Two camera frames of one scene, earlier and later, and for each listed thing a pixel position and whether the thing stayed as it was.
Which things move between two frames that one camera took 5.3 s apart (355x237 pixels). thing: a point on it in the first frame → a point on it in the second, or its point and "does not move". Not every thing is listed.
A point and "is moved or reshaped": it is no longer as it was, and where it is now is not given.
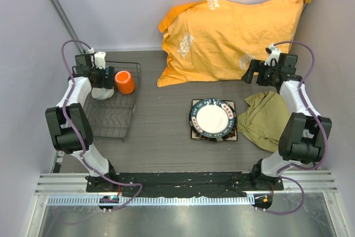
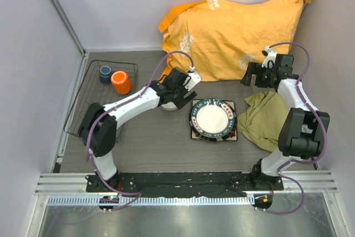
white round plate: x=212 y=118 does not move
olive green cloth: x=264 y=121 does not move
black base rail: x=182 y=183 does not move
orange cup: x=125 y=81 is moved or reshaped
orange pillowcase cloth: x=216 y=39 does not move
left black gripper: x=105 y=82 → x=181 y=101
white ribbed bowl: x=102 y=93 → x=170 y=106
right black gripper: x=258 y=66 does not move
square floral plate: x=195 y=137 does not move
